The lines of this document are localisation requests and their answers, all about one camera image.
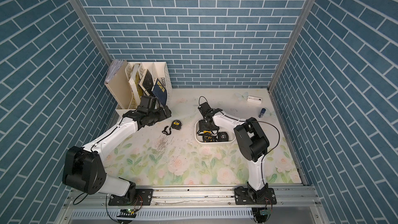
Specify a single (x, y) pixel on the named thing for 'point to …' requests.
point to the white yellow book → (134, 80)
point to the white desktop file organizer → (158, 69)
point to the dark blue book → (160, 92)
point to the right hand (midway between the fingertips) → (206, 127)
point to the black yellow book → (146, 82)
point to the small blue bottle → (262, 112)
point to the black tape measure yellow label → (208, 137)
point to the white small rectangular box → (254, 99)
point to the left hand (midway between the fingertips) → (169, 114)
